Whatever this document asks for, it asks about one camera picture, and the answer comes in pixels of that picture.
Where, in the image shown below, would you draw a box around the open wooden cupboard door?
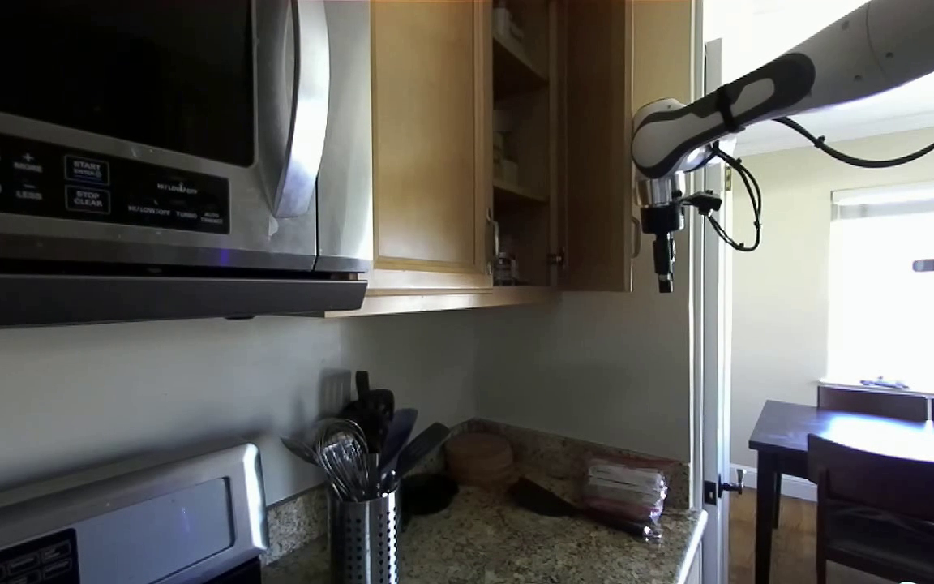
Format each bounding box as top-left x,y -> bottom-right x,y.
556,0 -> 636,294

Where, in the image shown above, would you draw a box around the white room door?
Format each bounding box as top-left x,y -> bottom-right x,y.
700,39 -> 735,584

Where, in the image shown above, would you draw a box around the closed wooden cupboard door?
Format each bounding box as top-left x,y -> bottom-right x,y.
370,0 -> 495,277

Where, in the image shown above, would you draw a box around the door knob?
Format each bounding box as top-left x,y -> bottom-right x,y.
704,478 -> 748,506

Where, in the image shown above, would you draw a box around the microwave door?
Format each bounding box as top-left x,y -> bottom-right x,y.
0,0 -> 332,273

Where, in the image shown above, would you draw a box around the window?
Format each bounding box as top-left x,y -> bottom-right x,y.
827,177 -> 934,400

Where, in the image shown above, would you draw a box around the dark wooden dining table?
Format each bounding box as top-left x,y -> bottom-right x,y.
748,399 -> 934,584

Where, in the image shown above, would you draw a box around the clear plastic bag package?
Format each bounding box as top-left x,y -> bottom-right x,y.
581,453 -> 671,543

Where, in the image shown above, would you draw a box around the black flat utensil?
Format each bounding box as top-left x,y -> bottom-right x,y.
510,476 -> 580,518

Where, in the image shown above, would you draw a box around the black slotted spatula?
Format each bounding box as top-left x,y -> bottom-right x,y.
392,422 -> 452,481

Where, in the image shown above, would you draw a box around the dark blue spoon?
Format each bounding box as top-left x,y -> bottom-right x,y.
376,407 -> 420,487

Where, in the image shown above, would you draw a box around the black kitchen utensils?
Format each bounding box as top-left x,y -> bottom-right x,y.
342,370 -> 396,457

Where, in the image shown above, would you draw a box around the black bowl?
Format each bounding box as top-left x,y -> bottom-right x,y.
399,472 -> 461,517

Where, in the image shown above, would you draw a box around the silver slotted turner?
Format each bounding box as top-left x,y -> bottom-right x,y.
320,370 -> 353,420

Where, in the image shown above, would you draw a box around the steel whisk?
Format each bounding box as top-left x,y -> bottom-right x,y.
312,417 -> 375,502

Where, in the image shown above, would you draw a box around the steel ladle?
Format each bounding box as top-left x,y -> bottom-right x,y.
280,436 -> 323,469

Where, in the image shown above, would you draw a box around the perforated steel utensil holder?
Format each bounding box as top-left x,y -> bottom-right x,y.
328,485 -> 401,584

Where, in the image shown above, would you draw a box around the stainless steel microwave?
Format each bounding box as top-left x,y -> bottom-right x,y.
0,0 -> 374,330

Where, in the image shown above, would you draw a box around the stainless steel stove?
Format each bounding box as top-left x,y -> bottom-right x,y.
0,441 -> 270,584

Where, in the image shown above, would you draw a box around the wooden wall cupboard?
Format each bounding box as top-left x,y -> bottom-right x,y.
324,0 -> 695,319

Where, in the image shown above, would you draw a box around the microwave door handle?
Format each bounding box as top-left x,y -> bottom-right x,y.
256,0 -> 332,220

